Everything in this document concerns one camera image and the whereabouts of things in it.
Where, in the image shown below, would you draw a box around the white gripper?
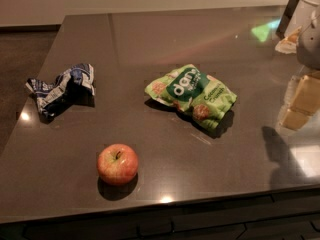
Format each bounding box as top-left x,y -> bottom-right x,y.
275,7 -> 320,131

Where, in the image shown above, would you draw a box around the green rice chip bag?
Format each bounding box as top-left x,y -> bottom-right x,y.
145,64 -> 237,131

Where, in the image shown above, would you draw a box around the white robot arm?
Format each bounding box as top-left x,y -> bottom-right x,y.
275,0 -> 320,131

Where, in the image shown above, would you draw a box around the red yellow apple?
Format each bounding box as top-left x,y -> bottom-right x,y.
97,144 -> 139,186

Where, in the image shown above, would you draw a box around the crumpled blue white bag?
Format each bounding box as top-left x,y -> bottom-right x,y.
25,63 -> 95,118

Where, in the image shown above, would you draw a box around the dark cabinet drawer fronts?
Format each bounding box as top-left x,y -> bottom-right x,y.
0,189 -> 320,240

